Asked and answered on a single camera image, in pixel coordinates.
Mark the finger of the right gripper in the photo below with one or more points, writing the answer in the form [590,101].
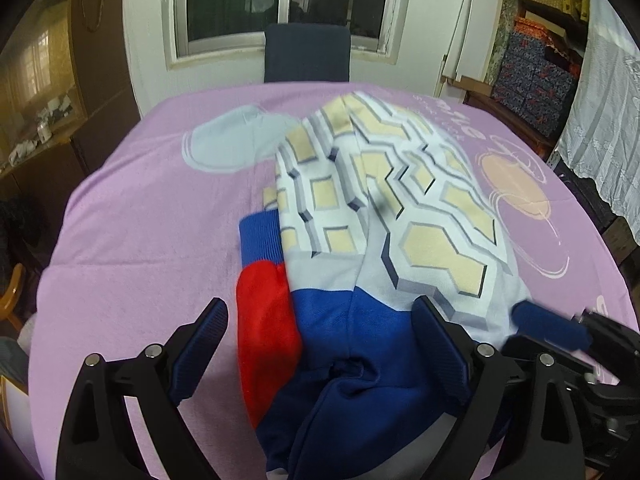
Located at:
[545,325]

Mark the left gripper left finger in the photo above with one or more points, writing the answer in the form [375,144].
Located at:
[97,440]

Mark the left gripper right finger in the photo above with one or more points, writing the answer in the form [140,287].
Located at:
[523,404]

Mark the blue red white hoodie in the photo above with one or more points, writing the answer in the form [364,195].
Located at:
[373,207]

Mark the wooden armchair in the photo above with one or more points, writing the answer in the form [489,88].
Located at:
[12,296]

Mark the white lace curtain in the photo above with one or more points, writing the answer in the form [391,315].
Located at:
[600,140]

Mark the pink printed bed sheet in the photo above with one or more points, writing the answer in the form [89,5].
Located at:
[154,235]

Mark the low wooden side cabinet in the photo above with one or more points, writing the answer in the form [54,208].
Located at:
[541,145]

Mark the dark patterned gift boxes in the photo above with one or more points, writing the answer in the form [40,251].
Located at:
[537,79]

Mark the wooden glass display cabinet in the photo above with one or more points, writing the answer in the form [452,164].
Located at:
[65,82]

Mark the dark blue chair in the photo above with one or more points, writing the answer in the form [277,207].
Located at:
[301,52]

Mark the sliding glass window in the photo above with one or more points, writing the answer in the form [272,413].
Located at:
[200,28]

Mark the white board against wall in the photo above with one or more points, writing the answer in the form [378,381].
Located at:
[465,64]

